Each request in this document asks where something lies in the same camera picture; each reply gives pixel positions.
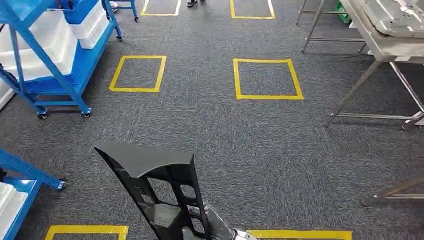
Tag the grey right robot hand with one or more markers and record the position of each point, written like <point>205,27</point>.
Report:
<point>218,225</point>

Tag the black plastic slotted plate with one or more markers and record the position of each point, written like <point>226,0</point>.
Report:
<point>142,159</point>

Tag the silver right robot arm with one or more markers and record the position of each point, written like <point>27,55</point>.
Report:
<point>243,236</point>

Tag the yellow tape square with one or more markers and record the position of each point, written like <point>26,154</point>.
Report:
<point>116,74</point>
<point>86,229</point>

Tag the steel table leg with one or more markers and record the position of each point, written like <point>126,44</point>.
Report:
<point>394,193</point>

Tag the blue metal shelf cart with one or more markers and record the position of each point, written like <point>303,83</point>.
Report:
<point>20,167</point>
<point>82,66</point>

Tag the person's dark shoe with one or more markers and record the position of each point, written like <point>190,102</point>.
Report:
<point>191,3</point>

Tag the steel work table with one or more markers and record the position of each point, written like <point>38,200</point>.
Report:
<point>381,46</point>

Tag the large white plastic bin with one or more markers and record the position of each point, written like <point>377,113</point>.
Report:
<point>49,46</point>

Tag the green crate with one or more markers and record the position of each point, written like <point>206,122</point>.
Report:
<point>342,11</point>

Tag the blue plastic bin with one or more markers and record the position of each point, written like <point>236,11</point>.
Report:
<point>78,11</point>

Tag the grey sheet metal part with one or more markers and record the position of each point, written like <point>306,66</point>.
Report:
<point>394,20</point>

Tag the steel table frame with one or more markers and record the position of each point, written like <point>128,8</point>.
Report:
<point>313,28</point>

